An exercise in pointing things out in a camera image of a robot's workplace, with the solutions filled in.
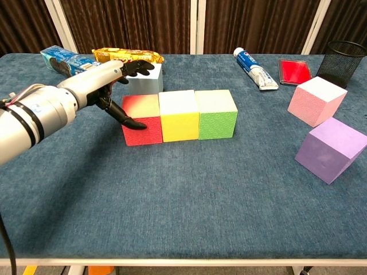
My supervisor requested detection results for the light blue cube block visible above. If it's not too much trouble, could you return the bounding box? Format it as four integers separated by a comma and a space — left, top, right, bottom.
126, 63, 164, 96

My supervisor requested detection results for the yellow cube block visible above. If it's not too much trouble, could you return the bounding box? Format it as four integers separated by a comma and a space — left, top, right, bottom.
158, 89, 200, 143

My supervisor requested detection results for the orange red cube block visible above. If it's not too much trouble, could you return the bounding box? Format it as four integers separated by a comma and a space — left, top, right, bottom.
122, 94, 163, 147

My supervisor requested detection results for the blue felt table cover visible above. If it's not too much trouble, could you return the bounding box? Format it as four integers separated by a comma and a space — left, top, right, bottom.
0, 53, 367, 260

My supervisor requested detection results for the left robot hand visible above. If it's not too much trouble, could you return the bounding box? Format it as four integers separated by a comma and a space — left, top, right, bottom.
57, 59, 156, 131

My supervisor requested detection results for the orange floor object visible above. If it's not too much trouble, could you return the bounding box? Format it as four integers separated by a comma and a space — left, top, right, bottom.
88, 265, 115, 275

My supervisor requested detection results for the brown fabric partition panel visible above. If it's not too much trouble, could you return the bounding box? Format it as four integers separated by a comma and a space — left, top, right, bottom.
59, 0, 192, 55
0, 0, 55, 57
204, 0, 323, 55
311, 0, 367, 55

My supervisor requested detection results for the red ink pad case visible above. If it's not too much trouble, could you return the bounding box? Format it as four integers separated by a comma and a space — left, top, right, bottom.
277, 58, 313, 86

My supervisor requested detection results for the blue cookie package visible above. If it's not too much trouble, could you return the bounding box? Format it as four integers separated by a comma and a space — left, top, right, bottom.
40, 45, 101, 78

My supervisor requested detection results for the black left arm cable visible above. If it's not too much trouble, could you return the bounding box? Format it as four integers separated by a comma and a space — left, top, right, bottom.
0, 213, 17, 275

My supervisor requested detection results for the white partition frame post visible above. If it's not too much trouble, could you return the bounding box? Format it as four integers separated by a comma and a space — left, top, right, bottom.
44, 0, 79, 55
300, 0, 333, 55
189, 0, 206, 55

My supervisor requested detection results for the black mesh pen cup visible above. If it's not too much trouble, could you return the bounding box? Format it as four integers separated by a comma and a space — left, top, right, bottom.
316, 40, 367, 89

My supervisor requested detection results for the pink cube block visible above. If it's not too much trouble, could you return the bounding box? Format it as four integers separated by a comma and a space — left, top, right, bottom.
287, 76, 348, 128

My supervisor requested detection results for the green cube block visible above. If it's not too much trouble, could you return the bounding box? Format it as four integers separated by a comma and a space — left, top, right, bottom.
194, 89, 239, 141

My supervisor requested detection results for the gold cookie package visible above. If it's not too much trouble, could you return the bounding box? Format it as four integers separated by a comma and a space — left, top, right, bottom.
91, 48, 165, 65

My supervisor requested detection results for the white table frame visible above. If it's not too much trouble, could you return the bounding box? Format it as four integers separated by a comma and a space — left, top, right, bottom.
0, 257, 367, 275

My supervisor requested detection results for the purple cube block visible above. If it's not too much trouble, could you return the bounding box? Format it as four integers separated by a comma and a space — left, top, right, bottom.
294, 117, 367, 185

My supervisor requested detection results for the white blue toothpaste tube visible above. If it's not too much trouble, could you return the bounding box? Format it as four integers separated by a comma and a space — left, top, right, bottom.
232, 47, 279, 91

